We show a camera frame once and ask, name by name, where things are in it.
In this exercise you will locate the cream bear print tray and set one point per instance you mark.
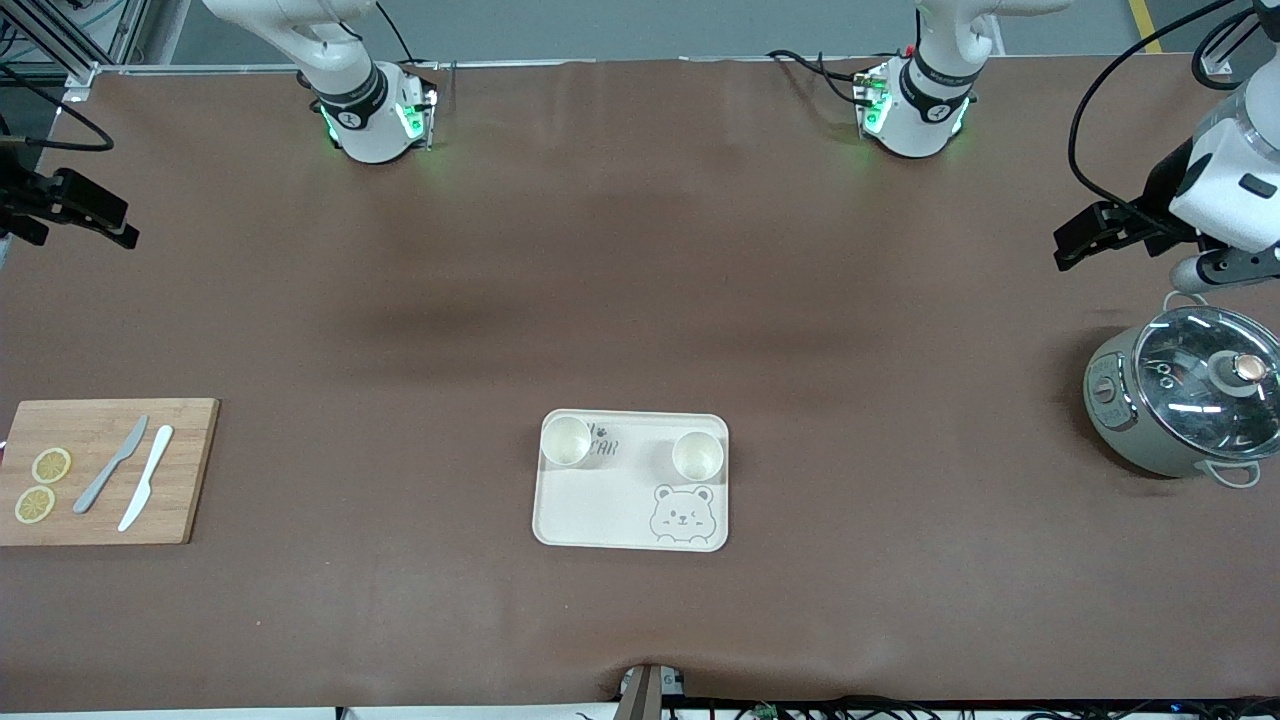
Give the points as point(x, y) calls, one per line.
point(600, 510)

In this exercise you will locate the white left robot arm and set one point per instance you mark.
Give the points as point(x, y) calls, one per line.
point(915, 125)

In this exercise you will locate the bamboo cutting board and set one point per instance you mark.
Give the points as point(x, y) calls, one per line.
point(100, 510)

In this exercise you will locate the table edge clamp mount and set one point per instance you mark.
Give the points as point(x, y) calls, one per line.
point(642, 695)

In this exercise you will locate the grey plastic knife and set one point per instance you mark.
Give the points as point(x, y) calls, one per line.
point(108, 470)

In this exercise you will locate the brown table cover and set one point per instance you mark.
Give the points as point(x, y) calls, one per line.
point(640, 250)

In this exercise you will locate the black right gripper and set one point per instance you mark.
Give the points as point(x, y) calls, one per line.
point(20, 197)

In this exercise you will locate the grey electric cooker pot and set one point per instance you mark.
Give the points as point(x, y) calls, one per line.
point(1120, 420)

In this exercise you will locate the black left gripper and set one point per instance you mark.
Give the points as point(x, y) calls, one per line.
point(1160, 196)

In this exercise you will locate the white plastic knife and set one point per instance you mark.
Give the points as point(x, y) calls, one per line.
point(147, 475)

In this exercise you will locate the lemon slice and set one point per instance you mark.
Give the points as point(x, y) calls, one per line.
point(35, 504)
point(51, 465)

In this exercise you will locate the white IKEA cup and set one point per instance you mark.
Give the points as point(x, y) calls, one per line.
point(566, 441)
point(697, 456)

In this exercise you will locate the aluminium frame struts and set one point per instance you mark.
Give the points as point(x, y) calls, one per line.
point(80, 72)

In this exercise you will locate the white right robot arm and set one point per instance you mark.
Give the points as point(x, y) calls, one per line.
point(365, 130)

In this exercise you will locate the glass cooker lid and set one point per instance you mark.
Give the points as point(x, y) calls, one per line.
point(1190, 350)

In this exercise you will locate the metal corner bracket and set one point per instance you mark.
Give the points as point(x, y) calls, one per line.
point(1216, 64)

